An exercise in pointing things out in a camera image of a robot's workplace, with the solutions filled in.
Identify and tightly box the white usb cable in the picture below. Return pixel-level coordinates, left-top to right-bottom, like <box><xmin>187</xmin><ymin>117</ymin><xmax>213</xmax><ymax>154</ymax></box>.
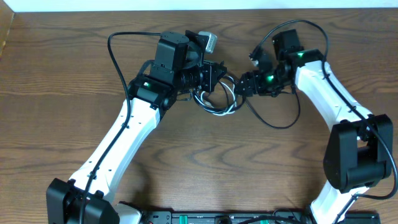
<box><xmin>200</xmin><ymin>79</ymin><xmax>238</xmax><ymax>116</ymax></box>

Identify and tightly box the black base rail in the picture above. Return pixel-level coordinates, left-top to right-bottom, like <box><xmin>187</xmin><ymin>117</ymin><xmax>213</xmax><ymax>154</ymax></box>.
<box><xmin>139</xmin><ymin>210</ymin><xmax>382</xmax><ymax>224</ymax></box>

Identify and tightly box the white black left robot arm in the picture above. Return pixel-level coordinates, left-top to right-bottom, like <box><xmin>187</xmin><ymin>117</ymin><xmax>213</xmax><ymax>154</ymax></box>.
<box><xmin>46</xmin><ymin>30</ymin><xmax>226</xmax><ymax>223</ymax></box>

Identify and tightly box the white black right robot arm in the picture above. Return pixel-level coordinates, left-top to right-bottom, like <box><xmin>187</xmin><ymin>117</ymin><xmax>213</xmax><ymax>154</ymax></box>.
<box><xmin>235</xmin><ymin>29</ymin><xmax>396</xmax><ymax>223</ymax></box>

